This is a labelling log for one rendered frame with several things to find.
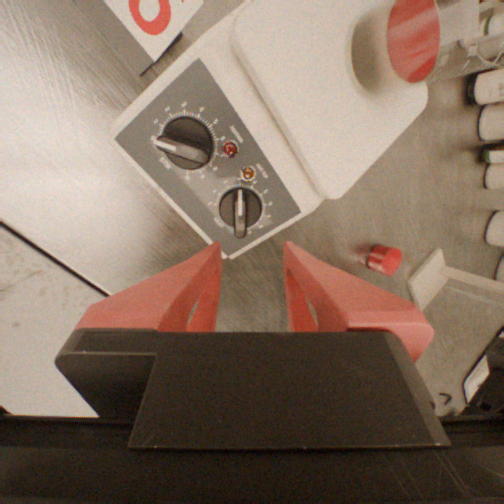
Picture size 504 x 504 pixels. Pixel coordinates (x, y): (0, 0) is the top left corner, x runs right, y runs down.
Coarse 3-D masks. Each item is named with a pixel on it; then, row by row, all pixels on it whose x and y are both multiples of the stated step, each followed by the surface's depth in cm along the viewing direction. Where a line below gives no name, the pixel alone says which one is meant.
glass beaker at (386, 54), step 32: (384, 0) 12; (416, 0) 11; (448, 0) 10; (480, 0) 12; (352, 32) 14; (384, 32) 12; (416, 32) 11; (448, 32) 10; (480, 32) 12; (352, 64) 14; (384, 64) 13; (416, 64) 12; (448, 64) 11; (480, 64) 11; (384, 96) 16
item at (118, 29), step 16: (80, 0) 15; (96, 0) 15; (112, 0) 16; (96, 16) 16; (112, 16) 16; (192, 16) 16; (112, 32) 16; (128, 32) 17; (176, 32) 16; (128, 48) 17; (144, 48) 17; (160, 48) 17; (144, 64) 17
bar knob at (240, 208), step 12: (228, 192) 18; (240, 192) 17; (252, 192) 18; (228, 204) 18; (240, 204) 17; (252, 204) 18; (228, 216) 19; (240, 216) 17; (252, 216) 19; (240, 228) 18
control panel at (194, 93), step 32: (192, 64) 14; (160, 96) 14; (192, 96) 15; (224, 96) 15; (128, 128) 15; (160, 128) 15; (224, 128) 16; (160, 160) 17; (224, 160) 17; (256, 160) 17; (192, 192) 18; (224, 192) 18; (256, 192) 18; (288, 192) 18; (224, 224) 20; (256, 224) 20
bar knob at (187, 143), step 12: (180, 120) 15; (192, 120) 15; (168, 132) 15; (180, 132) 15; (192, 132) 15; (204, 132) 15; (156, 144) 14; (168, 144) 14; (180, 144) 14; (192, 144) 15; (204, 144) 16; (168, 156) 16; (180, 156) 15; (192, 156) 15; (204, 156) 15; (192, 168) 17
